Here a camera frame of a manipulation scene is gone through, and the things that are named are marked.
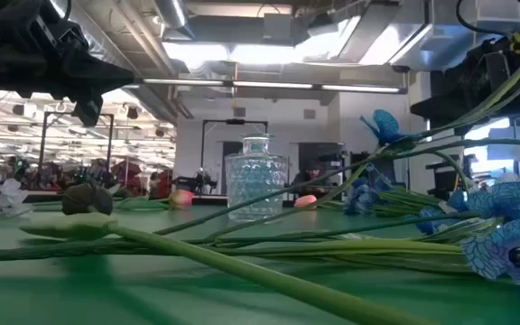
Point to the linear ceiling light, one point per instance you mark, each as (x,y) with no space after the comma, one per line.
(269,85)

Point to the pink tulip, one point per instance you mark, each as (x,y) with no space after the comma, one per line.
(305,201)
(181,199)

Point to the black cabinet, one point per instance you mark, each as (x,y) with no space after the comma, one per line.
(327,151)

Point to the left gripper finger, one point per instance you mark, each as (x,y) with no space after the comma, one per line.
(106,79)

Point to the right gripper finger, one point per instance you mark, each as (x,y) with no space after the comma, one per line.
(440,110)

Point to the black rig frame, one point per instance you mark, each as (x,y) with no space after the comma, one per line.
(235,121)
(42,149)

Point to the person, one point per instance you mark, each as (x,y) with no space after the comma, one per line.
(312,173)

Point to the light blue flower bunch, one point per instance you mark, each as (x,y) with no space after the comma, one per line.
(386,126)
(490,257)

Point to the clear glass vase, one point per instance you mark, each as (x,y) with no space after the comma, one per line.
(255,189)

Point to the white flower bunch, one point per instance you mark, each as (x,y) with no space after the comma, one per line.
(9,187)

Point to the black equipment cart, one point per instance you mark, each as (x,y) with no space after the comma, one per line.
(442,173)

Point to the green table mat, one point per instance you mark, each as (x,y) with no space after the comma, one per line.
(106,293)

